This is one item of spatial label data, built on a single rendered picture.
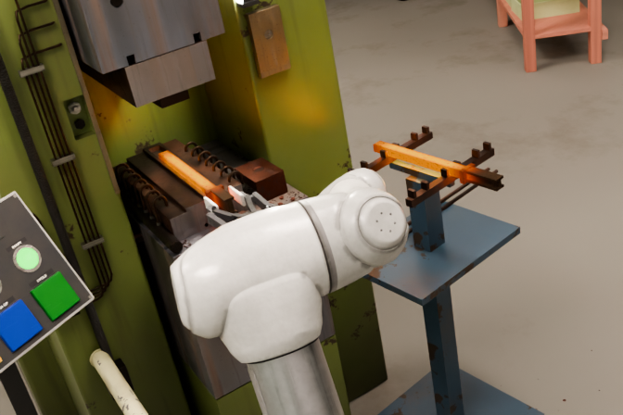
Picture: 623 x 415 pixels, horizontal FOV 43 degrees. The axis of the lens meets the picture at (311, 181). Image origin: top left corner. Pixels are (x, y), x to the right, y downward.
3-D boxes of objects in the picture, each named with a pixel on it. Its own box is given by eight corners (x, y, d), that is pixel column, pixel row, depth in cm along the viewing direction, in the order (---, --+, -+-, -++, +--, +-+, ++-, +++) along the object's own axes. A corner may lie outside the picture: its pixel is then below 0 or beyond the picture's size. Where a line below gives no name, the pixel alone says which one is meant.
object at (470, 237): (520, 232, 215) (520, 226, 214) (423, 306, 194) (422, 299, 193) (437, 203, 237) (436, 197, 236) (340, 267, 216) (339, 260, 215)
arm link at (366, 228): (369, 180, 118) (285, 208, 115) (408, 159, 101) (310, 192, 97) (399, 263, 117) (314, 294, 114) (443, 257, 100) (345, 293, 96)
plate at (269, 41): (291, 68, 206) (279, 4, 199) (261, 79, 203) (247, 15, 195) (287, 66, 208) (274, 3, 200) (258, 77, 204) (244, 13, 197)
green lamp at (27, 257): (44, 265, 160) (36, 247, 158) (21, 275, 159) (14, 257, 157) (40, 259, 163) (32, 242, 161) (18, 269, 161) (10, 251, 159)
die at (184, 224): (247, 210, 199) (240, 181, 195) (176, 242, 190) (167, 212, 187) (182, 161, 232) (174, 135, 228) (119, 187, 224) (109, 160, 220)
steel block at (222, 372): (336, 333, 220) (308, 195, 200) (215, 400, 204) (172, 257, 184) (244, 257, 264) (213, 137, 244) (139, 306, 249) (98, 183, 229)
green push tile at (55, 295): (81, 299, 163) (59, 270, 163) (53, 320, 158) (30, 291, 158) (77, 301, 164) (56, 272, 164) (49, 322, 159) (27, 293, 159)
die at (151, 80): (216, 79, 182) (207, 40, 178) (136, 107, 174) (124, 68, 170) (150, 47, 216) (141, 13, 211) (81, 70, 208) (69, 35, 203)
